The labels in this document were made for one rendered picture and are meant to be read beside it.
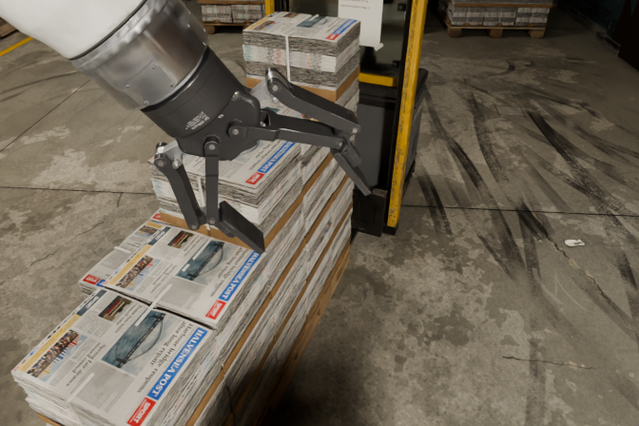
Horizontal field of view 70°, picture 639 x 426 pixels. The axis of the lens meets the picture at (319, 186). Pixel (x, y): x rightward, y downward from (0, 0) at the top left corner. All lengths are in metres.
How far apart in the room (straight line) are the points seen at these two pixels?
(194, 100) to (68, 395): 0.96
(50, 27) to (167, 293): 1.07
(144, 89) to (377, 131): 2.19
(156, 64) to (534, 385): 2.10
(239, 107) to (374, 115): 2.09
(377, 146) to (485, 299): 0.97
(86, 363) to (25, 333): 1.36
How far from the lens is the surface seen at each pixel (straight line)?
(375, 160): 2.59
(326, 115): 0.41
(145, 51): 0.34
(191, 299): 1.30
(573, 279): 2.78
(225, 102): 0.37
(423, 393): 2.10
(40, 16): 0.34
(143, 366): 1.21
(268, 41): 1.74
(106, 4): 0.33
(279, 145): 1.42
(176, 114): 0.37
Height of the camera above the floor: 1.78
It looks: 35 degrees down
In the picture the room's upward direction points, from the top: straight up
